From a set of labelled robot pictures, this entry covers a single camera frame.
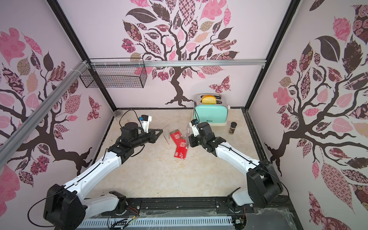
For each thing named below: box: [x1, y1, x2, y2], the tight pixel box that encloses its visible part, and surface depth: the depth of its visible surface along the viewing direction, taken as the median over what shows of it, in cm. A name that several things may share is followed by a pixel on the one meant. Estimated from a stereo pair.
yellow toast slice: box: [201, 94, 218, 105], surface depth 100 cm
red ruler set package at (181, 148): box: [174, 136, 188, 161], surface depth 97 cm
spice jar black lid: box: [228, 121, 238, 135], surface depth 100 cm
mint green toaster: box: [193, 93, 229, 127], surface depth 100 cm
